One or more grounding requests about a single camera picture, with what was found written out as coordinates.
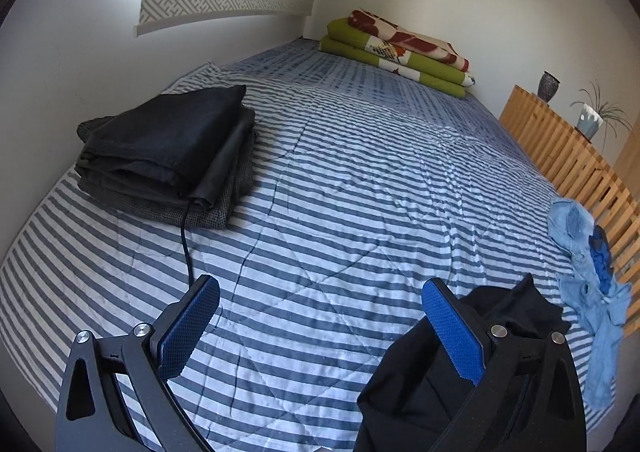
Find black shirt with yellow stripes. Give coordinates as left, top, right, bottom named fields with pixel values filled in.
left=355, top=276, right=570, bottom=451

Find light blue garment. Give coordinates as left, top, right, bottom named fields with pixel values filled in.
left=548, top=198, right=631, bottom=410

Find dark blue cloth item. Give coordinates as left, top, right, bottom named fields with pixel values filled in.
left=589, top=224, right=614, bottom=295

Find blue white striped bed quilt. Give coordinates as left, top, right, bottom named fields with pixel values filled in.
left=1, top=40, right=570, bottom=451

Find stack of folded dark clothes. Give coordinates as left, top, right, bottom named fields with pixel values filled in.
left=75, top=85, right=256, bottom=229

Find potted spider plant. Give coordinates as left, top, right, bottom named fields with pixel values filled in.
left=570, top=80, right=632, bottom=143

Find folded green red blankets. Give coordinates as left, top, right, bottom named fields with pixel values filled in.
left=319, top=9, right=475, bottom=98

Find wooden slatted bed rail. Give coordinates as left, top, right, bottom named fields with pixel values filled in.
left=499, top=86, right=640, bottom=336

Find black cable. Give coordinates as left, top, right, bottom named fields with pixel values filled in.
left=179, top=198, right=198, bottom=285

